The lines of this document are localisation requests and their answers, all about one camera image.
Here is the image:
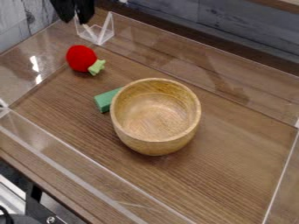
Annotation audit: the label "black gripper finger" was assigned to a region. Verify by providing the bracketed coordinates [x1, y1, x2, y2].
[51, 0, 75, 23]
[76, 0, 95, 25]

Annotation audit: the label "red plush tomato toy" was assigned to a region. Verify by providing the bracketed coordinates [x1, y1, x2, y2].
[66, 45, 107, 76]

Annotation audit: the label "green rectangular block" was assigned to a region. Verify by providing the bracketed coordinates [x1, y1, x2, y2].
[94, 88, 121, 113]

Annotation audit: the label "round wooden bowl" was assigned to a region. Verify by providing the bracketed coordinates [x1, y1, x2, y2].
[110, 78, 202, 156]

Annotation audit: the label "clear acrylic tray walls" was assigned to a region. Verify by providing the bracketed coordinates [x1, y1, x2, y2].
[0, 12, 299, 224]

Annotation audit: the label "clear acrylic corner bracket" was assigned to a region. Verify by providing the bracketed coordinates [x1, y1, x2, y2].
[75, 12, 115, 46]

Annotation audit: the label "black metal table frame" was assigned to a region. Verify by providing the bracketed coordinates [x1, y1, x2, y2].
[0, 158, 80, 224]

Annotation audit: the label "black cable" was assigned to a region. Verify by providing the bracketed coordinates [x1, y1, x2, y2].
[0, 206, 19, 224]

